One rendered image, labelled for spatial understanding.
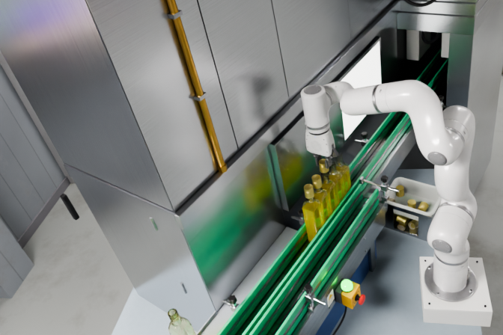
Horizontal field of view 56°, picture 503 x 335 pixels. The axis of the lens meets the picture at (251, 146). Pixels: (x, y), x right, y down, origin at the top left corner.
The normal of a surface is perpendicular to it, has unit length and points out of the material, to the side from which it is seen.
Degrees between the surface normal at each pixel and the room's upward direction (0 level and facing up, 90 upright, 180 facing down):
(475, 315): 90
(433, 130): 48
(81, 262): 0
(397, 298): 0
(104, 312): 0
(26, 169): 90
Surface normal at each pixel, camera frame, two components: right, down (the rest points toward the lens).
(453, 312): -0.20, 0.62
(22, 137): 0.96, -0.04
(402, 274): -0.20, -0.79
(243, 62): 0.79, 0.23
